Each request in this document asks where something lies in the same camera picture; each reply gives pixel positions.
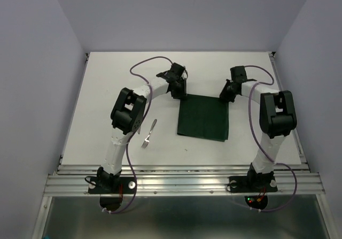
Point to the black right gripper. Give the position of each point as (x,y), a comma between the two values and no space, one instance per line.
(223,94)

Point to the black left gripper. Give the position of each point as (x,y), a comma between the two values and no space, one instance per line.
(183,93)

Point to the dark green cloth napkin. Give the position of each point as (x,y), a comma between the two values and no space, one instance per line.
(203,117)

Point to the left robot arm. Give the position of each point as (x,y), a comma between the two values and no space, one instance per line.
(127,117)

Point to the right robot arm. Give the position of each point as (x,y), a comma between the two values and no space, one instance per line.
(277,119)

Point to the silver fork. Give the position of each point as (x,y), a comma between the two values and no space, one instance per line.
(147,139)

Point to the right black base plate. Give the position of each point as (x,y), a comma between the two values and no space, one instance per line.
(243,184)

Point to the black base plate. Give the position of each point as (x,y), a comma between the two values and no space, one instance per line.
(126,185)
(243,184)

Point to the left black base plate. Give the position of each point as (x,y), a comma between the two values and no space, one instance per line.
(126,185)

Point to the aluminium frame rail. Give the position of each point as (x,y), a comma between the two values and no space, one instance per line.
(181,182)

